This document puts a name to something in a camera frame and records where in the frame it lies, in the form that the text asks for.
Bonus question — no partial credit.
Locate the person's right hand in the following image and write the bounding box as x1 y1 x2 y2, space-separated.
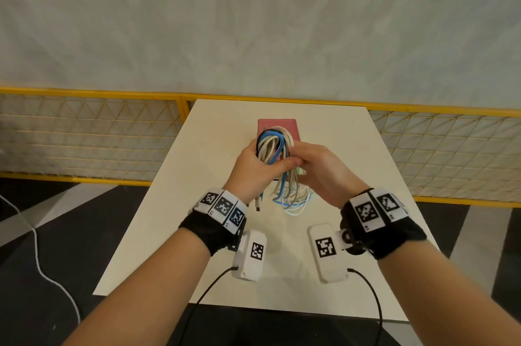
289 142 369 210

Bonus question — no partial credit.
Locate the person's left hand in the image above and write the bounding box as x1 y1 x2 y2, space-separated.
223 140 304 206

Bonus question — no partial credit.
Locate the blue cable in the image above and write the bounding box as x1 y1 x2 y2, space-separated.
256 130 314 210

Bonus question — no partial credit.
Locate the tangle of white charging cables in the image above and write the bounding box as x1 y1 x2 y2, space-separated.
254 125 315 217

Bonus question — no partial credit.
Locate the pink green drawer box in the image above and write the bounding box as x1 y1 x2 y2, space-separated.
257 118 307 183

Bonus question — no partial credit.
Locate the person's left forearm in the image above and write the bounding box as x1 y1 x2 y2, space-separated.
63 227 212 346

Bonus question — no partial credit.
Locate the person's right forearm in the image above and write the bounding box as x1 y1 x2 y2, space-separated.
376 240 521 346

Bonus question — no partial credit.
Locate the white wrist camera with marker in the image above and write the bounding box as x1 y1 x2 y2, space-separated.
307 223 355 285
231 229 268 282

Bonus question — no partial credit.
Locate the black camera cable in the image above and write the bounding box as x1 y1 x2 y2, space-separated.
346 268 384 346
177 266 240 346

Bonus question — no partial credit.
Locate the white floor cable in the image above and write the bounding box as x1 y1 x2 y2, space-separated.
0 193 81 324

